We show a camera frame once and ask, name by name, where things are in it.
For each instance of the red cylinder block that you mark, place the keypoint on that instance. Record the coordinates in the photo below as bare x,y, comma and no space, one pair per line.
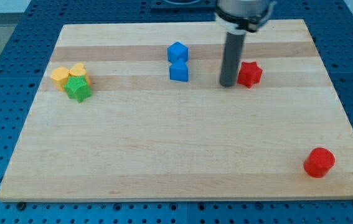
319,162

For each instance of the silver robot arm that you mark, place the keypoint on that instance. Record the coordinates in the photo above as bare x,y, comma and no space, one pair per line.
239,17

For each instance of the red star block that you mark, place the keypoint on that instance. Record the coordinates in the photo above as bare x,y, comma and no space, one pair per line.
250,74

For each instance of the yellow hexagon block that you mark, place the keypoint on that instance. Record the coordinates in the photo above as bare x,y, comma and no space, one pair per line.
59,77

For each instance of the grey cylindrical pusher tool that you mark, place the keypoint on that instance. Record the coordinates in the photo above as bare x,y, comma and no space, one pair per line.
231,59

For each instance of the blue cube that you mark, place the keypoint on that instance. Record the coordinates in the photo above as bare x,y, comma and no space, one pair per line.
177,51

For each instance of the green star block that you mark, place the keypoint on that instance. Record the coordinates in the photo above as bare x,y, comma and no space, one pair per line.
77,88

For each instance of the yellow heart block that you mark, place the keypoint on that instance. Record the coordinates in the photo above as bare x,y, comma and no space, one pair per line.
79,70

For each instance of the blue triangular block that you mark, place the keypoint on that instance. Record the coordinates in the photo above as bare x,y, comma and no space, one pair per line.
179,71

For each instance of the wooden board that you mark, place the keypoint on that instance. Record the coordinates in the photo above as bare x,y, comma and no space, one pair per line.
144,137

